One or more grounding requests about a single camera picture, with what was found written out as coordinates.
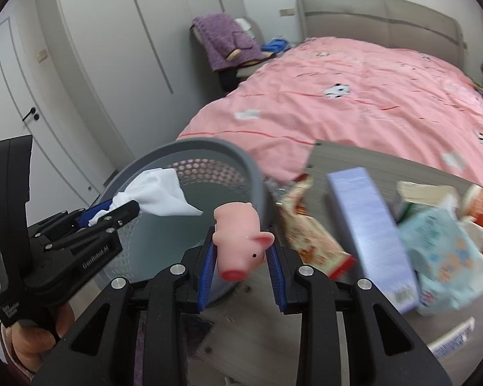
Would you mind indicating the lavender rectangular box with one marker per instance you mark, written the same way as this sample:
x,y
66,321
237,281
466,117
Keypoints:
x,y
368,231

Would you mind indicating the pink bed duvet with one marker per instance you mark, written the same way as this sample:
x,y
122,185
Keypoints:
x,y
396,101

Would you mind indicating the grey padded headboard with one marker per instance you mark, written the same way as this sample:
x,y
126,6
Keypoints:
x,y
397,24

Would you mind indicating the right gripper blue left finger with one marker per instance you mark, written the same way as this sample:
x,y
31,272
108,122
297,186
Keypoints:
x,y
208,264

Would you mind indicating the orange white paper cup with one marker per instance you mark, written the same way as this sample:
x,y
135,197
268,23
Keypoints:
x,y
472,204

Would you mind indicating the person's left hand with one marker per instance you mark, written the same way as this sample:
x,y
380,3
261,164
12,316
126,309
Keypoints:
x,y
24,346

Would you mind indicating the purple fuzzy garment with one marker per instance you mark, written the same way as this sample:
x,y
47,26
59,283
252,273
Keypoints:
x,y
227,45

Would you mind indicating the light blue wet wipes pack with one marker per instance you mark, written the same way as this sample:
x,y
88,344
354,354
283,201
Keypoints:
x,y
448,264

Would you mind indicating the white wardrobe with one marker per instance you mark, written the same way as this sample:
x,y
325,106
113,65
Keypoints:
x,y
132,68

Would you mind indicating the white box with red hearts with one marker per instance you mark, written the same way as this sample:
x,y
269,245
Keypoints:
x,y
452,340

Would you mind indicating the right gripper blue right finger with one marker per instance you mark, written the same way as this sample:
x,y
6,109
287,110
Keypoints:
x,y
277,278

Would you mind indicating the white paper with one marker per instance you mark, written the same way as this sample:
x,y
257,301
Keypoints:
x,y
474,231

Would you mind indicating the white door with black handle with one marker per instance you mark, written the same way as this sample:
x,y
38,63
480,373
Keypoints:
x,y
68,167

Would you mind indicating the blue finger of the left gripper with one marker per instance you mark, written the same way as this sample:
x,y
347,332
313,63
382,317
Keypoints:
x,y
116,218
91,216

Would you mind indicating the pink rubber pig toy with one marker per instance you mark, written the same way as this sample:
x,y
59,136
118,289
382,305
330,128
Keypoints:
x,y
241,244

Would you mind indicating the green white carton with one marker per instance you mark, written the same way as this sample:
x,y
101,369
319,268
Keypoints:
x,y
412,198

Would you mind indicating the white tissue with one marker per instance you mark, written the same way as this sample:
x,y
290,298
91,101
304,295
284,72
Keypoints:
x,y
158,192

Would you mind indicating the blue item on nightstand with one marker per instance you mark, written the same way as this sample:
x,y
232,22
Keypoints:
x,y
277,46

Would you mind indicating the red patterned snack wrapper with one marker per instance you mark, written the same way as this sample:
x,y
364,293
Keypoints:
x,y
306,235

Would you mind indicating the grey plastic trash basket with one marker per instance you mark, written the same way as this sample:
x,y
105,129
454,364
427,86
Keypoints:
x,y
211,173

